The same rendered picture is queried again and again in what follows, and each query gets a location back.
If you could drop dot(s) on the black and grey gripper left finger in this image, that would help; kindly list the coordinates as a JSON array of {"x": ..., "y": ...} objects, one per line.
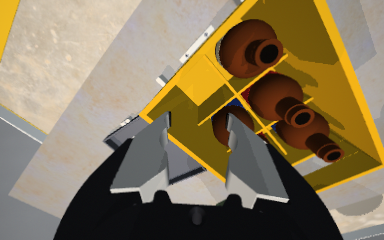
[{"x": 129, "y": 176}]

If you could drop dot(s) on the yellow crate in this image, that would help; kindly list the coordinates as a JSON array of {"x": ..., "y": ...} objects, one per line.
[{"x": 314, "y": 55}]

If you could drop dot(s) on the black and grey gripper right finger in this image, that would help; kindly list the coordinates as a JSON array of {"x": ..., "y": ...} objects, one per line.
[{"x": 268, "y": 183}]

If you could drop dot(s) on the grey rectangular tray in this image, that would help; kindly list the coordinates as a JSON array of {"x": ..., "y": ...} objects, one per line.
[{"x": 181, "y": 165}]

